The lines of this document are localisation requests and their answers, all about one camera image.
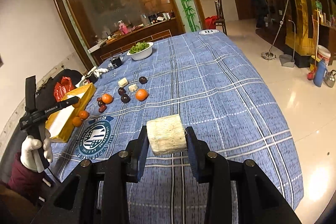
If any yellow rimmed white tray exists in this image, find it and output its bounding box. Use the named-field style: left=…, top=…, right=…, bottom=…
left=46, top=83, right=96, bottom=143

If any red date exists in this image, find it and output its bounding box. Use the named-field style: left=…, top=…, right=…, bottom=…
left=97, top=97, right=105, bottom=107
left=98, top=105, right=107, bottom=113

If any white sugarcane chunk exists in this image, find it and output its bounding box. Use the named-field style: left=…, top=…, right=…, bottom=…
left=129, top=84, right=138, bottom=93
left=118, top=77, right=129, bottom=88
left=146, top=114, right=187, bottom=156

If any dark plum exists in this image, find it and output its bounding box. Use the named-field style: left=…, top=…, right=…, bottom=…
left=118, top=87, right=126, bottom=96
left=139, top=76, right=147, bottom=85
left=121, top=94, right=130, bottom=103

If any large orange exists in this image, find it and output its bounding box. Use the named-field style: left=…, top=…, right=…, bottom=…
left=135, top=89, right=148, bottom=101

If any maroon left sleeve forearm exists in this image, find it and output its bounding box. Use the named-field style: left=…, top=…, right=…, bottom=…
left=6, top=152, right=45, bottom=205

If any left white gloved hand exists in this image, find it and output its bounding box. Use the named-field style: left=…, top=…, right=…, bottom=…
left=20, top=129, right=53, bottom=173

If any red plastic bag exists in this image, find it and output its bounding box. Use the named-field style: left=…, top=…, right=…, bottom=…
left=54, top=76, right=75, bottom=102

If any small orange by tray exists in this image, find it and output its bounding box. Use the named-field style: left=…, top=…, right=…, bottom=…
left=78, top=110, right=89, bottom=120

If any small orange at tray edge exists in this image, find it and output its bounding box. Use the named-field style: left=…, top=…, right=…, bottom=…
left=72, top=117, right=83, bottom=127

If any white glove on table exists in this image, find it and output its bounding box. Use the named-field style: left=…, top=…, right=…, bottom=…
left=93, top=68, right=109, bottom=79

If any black small box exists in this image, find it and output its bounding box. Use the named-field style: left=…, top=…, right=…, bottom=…
left=109, top=56, right=122, bottom=69

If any blue plaid tablecloth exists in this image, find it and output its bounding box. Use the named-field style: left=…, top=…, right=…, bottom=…
left=47, top=32, right=303, bottom=223

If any wooden sideboard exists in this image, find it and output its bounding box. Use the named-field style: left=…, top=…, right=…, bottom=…
left=92, top=18, right=185, bottom=65

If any white bowl of lettuce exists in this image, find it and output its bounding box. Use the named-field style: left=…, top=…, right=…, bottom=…
left=126, top=42, right=153, bottom=61

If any pink bottle on sideboard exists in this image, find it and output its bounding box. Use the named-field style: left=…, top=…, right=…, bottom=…
left=118, top=20, right=129, bottom=35

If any grey dustpan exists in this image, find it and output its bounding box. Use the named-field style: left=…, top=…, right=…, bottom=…
left=279, top=20, right=296, bottom=68

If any wooden chair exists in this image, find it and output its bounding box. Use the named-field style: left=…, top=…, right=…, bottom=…
left=214, top=0, right=227, bottom=34

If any blue thermos bottle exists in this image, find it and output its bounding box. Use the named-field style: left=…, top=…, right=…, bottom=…
left=313, top=59, right=327, bottom=88

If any metal kettle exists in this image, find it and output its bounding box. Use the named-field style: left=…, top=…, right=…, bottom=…
left=324, top=69, right=336, bottom=88

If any white plastic bucket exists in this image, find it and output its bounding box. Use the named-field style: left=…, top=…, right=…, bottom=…
left=317, top=45, right=331, bottom=66

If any mop with metal handle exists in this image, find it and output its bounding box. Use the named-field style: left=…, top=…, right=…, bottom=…
left=261, top=0, right=292, bottom=60

